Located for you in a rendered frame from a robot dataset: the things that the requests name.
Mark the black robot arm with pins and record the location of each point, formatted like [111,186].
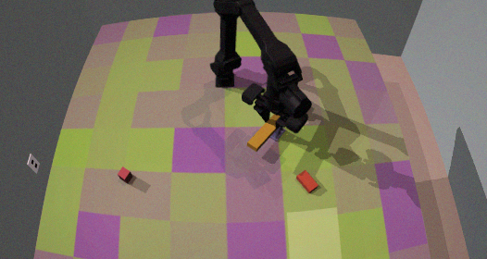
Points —
[277,57]

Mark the red cube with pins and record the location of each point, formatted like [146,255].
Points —
[306,181]
[125,175]

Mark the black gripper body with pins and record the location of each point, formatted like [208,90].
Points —
[274,105]

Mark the orange bar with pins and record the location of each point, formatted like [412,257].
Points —
[257,141]

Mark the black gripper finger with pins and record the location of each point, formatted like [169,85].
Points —
[265,114]
[280,123]

